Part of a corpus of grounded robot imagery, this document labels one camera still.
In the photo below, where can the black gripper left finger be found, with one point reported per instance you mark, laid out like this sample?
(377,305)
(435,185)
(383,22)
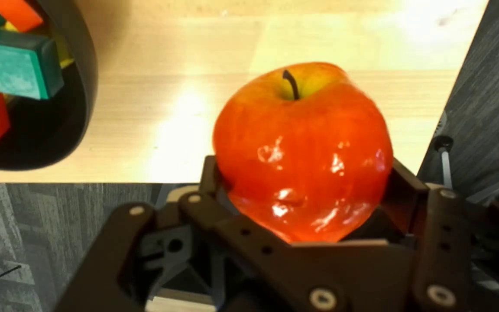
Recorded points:
(220,260)

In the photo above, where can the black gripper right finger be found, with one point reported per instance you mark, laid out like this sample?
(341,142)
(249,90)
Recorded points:
(457,253)

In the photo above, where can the red orange apple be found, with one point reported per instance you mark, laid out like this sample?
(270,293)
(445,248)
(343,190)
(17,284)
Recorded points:
(303,161)

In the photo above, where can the teal wooden block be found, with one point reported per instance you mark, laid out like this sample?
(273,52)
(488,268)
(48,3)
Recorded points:
(17,66)

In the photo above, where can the black bowl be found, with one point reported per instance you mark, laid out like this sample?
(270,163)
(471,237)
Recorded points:
(59,132)

